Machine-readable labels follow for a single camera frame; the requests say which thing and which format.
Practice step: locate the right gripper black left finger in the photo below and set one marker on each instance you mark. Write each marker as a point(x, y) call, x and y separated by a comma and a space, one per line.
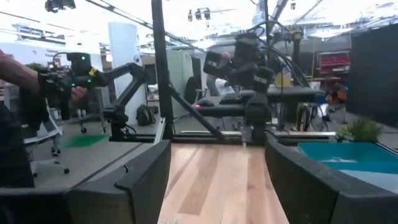
point(143, 180)

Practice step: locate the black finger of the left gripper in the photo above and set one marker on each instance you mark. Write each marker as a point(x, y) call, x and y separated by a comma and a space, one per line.
point(217, 64)
point(264, 79)

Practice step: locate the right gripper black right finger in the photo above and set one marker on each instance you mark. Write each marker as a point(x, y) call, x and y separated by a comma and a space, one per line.
point(304, 193)

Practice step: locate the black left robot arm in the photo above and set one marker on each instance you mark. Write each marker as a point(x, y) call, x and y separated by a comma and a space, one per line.
point(258, 115)

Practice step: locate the black desk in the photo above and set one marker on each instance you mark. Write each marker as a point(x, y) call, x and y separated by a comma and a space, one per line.
point(289, 95)

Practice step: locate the black computer mouse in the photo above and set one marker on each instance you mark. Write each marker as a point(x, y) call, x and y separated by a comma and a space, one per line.
point(205, 103)

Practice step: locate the silver aluminium extrusion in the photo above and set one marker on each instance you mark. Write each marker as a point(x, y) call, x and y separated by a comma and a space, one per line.
point(160, 130)

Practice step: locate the blue plastic bin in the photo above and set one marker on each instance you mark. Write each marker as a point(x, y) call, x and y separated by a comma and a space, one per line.
point(351, 152)

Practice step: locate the dark backpack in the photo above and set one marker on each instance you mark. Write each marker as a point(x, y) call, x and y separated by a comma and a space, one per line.
point(145, 115)

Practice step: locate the green floor mat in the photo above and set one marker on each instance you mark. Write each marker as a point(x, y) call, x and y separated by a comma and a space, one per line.
point(85, 140)

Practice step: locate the red storage shelf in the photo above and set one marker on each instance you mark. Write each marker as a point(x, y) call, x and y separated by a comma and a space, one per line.
point(334, 63)

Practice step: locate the white plastic bin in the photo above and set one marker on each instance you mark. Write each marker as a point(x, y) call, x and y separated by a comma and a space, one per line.
point(376, 180)

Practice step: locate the green succulent plant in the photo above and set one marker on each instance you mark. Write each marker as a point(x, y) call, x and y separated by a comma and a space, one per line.
point(360, 130)

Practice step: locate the white building pillar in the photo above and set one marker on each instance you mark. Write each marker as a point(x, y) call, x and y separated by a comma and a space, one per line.
point(124, 46)

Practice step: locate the grey white office chair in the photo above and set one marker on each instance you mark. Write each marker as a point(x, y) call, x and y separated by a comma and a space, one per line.
point(51, 133)

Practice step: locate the person's hand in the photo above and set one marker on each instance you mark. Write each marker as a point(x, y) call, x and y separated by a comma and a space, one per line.
point(77, 93)

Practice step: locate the black divider panel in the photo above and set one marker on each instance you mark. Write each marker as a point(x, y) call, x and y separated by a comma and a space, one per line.
point(373, 74)

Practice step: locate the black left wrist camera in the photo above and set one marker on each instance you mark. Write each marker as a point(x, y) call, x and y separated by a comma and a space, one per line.
point(246, 46)

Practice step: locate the black diagonal frame strut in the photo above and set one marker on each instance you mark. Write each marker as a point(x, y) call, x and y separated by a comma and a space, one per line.
point(196, 113)

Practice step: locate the black frame post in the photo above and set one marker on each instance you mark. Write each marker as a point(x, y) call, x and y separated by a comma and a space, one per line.
point(161, 77)

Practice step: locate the black frame base rail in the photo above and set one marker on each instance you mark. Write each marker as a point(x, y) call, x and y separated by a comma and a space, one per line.
point(202, 137)

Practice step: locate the black overhead camera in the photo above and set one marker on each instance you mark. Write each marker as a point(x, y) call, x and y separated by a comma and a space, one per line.
point(60, 5)

